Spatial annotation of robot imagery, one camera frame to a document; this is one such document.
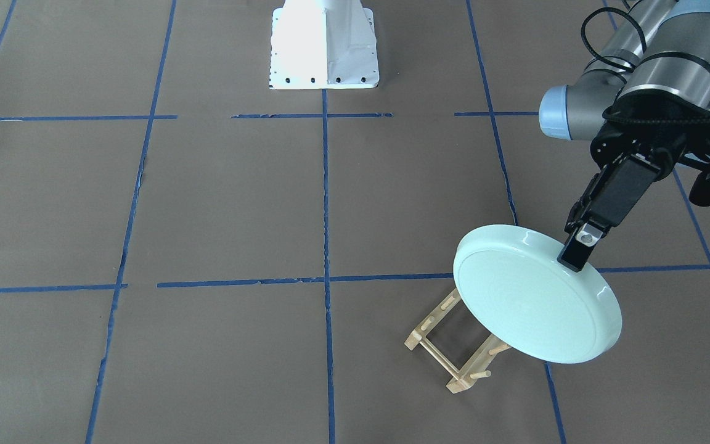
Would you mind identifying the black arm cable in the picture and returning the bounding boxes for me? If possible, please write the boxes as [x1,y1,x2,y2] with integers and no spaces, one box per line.
[580,0,710,133]

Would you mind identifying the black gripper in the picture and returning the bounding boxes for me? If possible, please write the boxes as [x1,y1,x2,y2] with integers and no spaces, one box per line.
[557,92,710,272]

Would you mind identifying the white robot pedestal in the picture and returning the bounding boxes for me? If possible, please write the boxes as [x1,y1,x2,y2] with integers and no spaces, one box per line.
[269,1,380,90]

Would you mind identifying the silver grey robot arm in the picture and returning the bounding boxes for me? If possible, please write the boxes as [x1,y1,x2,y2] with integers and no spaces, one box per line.
[538,1,710,272]

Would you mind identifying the wooden dish rack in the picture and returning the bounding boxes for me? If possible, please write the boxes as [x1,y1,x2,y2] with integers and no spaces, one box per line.
[404,289,511,393]

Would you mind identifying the light green ceramic plate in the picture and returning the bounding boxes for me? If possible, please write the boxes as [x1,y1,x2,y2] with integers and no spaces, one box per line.
[452,224,623,364]

